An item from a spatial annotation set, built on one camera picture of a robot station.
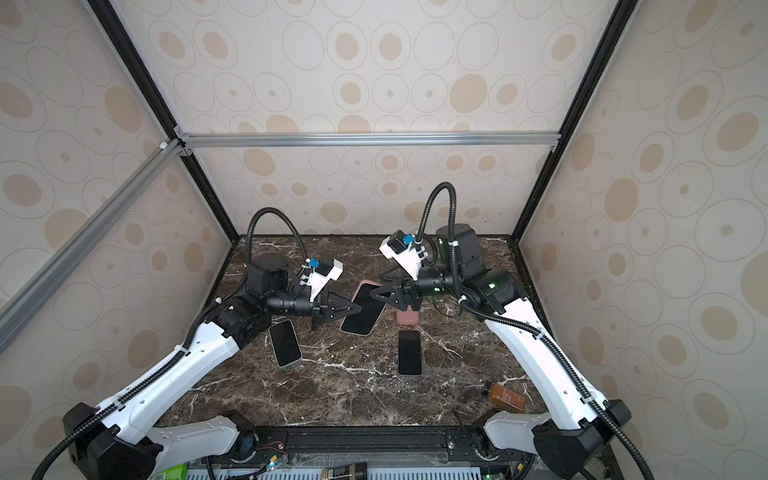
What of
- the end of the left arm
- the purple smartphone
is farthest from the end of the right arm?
the purple smartphone

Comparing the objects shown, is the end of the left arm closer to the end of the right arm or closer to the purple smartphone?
the end of the right arm

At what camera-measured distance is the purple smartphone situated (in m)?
0.87
